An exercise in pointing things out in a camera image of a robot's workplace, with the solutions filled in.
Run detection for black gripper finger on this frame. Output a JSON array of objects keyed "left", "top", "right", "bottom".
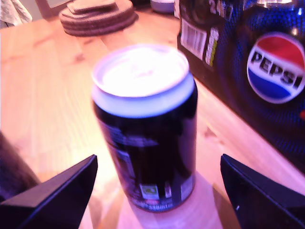
[
  {"left": 0, "top": 154, "right": 98, "bottom": 229},
  {"left": 220, "top": 154, "right": 305, "bottom": 229}
]

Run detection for black Pepsi Max multipack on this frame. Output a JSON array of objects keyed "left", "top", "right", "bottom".
[{"left": 177, "top": 0, "right": 305, "bottom": 172}]

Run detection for round cork placemats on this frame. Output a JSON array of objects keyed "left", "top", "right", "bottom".
[{"left": 59, "top": 0, "right": 139, "bottom": 37}]

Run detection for pale cloth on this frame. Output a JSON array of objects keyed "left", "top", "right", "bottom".
[{"left": 0, "top": 0, "right": 33, "bottom": 28}]

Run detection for square cork coasters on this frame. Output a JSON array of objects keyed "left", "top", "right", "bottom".
[{"left": 68, "top": 0, "right": 117, "bottom": 15}]

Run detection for grey plate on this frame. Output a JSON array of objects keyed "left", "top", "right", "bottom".
[{"left": 150, "top": 0, "right": 176, "bottom": 14}]

